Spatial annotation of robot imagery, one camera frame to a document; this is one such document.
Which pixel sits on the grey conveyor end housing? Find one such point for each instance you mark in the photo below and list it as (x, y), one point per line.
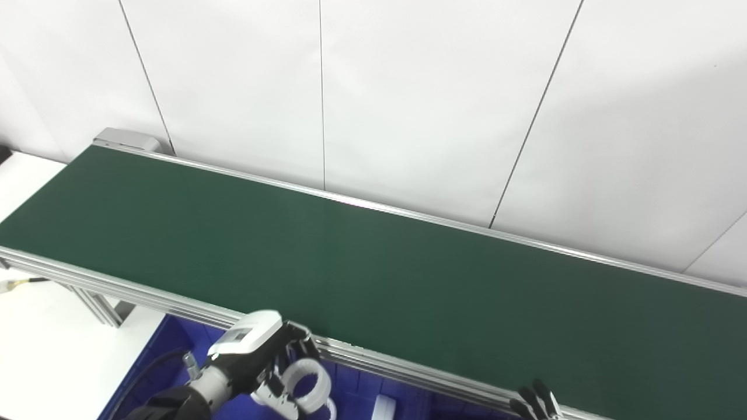
(125, 139)

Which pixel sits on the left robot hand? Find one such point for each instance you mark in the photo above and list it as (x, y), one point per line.
(248, 338)

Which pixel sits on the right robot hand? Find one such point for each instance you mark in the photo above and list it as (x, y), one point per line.
(537, 405)

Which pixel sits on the green conveyor belt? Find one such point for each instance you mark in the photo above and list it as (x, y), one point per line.
(146, 298)
(408, 291)

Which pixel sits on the blue bin with white parts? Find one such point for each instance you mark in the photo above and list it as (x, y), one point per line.
(169, 338)

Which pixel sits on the aluminium conveyor support leg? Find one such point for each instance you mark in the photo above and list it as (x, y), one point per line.
(99, 306)

